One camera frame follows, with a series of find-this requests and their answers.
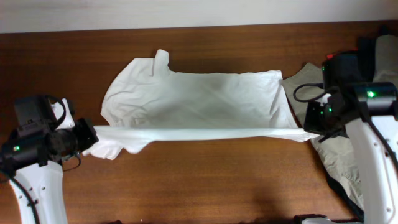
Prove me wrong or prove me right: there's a white t-shirt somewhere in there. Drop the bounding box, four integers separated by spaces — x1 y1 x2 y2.
87 50 313 160

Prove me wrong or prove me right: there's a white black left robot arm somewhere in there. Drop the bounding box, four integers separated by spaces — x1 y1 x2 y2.
1 95 98 223

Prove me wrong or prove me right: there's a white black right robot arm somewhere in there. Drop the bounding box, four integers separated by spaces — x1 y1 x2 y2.
304 51 397 223

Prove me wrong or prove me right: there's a beige khaki garment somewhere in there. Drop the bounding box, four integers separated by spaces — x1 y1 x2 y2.
282 35 397 217

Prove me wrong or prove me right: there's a black and red garment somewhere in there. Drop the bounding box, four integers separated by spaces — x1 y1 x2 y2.
326 37 377 85

